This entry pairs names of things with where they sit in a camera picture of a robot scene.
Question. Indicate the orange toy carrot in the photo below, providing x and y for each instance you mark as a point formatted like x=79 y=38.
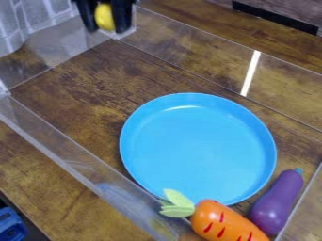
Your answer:
x=213 y=220

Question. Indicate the blue object at corner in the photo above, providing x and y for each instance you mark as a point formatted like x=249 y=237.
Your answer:
x=12 y=227

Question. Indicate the blue round tray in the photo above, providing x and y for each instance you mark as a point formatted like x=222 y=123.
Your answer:
x=199 y=144

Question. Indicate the white curtain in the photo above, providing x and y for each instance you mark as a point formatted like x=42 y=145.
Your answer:
x=25 y=16

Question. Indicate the yellow toy lemon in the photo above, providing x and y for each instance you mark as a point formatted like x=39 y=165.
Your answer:
x=104 y=17

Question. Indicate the purple toy eggplant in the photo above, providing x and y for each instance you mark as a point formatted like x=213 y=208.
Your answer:
x=270 y=211

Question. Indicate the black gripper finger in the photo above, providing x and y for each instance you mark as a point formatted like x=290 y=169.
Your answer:
x=122 y=12
x=86 y=8

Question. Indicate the clear acrylic enclosure wall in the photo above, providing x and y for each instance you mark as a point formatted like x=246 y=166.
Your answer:
x=71 y=86

